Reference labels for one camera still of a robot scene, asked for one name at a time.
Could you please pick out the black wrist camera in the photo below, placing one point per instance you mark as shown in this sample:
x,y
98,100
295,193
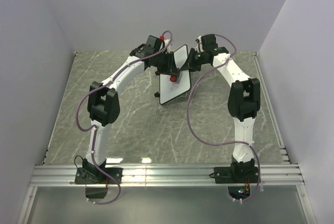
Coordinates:
x,y
208,42
153,44

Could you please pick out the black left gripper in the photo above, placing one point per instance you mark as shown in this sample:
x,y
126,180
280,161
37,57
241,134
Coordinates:
x,y
171,68

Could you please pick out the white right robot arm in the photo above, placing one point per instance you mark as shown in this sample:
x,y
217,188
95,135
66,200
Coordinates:
x,y
243,100

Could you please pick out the small black-framed whiteboard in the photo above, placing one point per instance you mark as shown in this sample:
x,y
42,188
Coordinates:
x,y
180,57

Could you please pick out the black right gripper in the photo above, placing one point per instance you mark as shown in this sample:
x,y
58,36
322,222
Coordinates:
x,y
189,65

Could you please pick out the red and black whiteboard eraser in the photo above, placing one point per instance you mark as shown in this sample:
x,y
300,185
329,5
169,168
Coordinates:
x,y
175,76

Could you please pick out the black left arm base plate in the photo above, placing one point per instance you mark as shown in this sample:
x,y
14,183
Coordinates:
x,y
84,177

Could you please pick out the aluminium side rail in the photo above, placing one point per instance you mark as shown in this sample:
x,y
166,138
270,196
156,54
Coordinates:
x,y
283,151

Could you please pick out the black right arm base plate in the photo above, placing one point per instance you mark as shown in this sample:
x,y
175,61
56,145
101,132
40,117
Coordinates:
x,y
226,175

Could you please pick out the aluminium extrusion rail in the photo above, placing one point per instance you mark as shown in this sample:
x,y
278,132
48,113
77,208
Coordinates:
x,y
164,175

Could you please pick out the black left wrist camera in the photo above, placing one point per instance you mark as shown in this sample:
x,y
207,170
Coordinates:
x,y
153,44

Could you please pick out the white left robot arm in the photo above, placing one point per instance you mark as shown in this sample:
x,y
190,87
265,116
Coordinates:
x,y
103,99

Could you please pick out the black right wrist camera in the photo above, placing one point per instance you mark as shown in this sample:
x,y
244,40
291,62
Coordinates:
x,y
208,42

